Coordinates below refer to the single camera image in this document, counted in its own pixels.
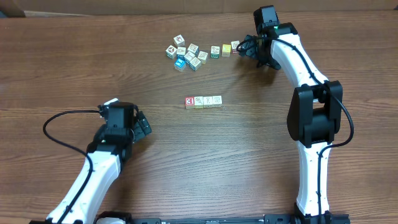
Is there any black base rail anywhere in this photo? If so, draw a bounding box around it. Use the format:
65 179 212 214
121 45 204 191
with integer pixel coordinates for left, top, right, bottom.
92 212 351 224

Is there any white block centre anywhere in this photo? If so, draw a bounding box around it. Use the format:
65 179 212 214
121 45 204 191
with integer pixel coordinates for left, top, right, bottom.
183 51 195 64

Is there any yellow-sided block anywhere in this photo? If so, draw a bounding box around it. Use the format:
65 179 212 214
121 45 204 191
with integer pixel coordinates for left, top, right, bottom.
194 96 204 109

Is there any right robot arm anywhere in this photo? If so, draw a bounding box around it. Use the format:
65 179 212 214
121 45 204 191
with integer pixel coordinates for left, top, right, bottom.
236 5 347 223

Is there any red number three block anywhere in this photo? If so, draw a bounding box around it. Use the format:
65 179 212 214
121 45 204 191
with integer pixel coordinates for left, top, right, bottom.
185 96 195 109

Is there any red-sided block far right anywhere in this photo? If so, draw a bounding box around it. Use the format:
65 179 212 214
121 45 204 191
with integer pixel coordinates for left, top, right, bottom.
231 40 240 54

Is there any white block green side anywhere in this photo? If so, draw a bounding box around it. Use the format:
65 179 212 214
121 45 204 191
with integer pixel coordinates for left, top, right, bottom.
197 51 208 64

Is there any yellow top block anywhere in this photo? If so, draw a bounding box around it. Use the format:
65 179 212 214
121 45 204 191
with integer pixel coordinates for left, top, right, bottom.
221 44 231 57

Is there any white block blue print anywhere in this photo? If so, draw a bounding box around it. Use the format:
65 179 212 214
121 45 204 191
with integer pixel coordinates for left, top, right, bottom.
177 47 187 59

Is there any green print block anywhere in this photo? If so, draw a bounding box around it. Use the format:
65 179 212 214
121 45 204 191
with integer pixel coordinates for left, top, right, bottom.
187 44 199 55

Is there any white block orange side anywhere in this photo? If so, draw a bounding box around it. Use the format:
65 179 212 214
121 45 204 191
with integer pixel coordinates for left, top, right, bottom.
212 95 223 108

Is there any green letter R block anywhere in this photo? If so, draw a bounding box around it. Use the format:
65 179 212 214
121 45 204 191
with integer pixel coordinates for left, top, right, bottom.
203 96 213 108

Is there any green letter B block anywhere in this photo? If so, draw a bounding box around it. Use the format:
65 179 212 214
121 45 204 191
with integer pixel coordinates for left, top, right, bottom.
210 46 220 58

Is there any white block lower left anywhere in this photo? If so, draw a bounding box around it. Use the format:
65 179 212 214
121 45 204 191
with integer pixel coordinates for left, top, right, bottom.
189 57 202 71

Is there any top red picture block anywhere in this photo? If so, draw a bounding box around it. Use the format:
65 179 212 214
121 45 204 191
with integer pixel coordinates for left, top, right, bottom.
174 35 185 47

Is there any left red circle block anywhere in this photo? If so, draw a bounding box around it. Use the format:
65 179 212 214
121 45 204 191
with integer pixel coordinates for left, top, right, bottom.
165 45 177 59

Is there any blue-sided block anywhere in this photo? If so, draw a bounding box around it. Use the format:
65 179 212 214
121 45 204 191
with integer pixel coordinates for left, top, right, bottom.
174 58 186 72

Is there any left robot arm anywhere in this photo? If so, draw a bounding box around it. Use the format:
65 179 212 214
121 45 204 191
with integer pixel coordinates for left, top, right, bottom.
42 98 152 223

